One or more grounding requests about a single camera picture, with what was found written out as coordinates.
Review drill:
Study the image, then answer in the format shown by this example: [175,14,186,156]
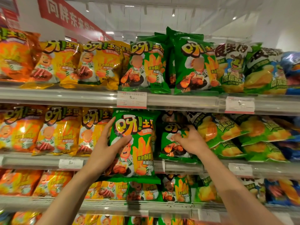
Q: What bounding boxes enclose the small red sign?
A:
[2,8,20,30]

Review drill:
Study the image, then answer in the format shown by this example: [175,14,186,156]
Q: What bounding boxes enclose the shelf row of bags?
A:
[126,174,193,204]
[119,27,220,95]
[0,211,195,225]

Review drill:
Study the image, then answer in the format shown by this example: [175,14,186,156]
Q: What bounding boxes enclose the orange chef snack packet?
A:
[0,104,47,153]
[0,27,42,83]

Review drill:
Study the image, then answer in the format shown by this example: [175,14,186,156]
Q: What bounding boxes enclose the person's right hand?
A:
[172,125,210,157]

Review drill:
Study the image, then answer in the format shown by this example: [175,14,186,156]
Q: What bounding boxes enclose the red hanging sign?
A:
[37,0,114,43]

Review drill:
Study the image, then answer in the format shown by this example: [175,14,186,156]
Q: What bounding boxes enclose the person's right forearm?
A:
[197,147,284,225]

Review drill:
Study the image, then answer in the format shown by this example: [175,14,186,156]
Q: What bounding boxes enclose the person's left hand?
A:
[85,117,133,180]

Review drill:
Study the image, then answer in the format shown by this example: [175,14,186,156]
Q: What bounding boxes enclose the person's left forearm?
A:
[36,165,103,225]

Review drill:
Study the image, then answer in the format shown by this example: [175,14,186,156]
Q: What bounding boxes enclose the green frog chip bags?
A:
[187,112,296,162]

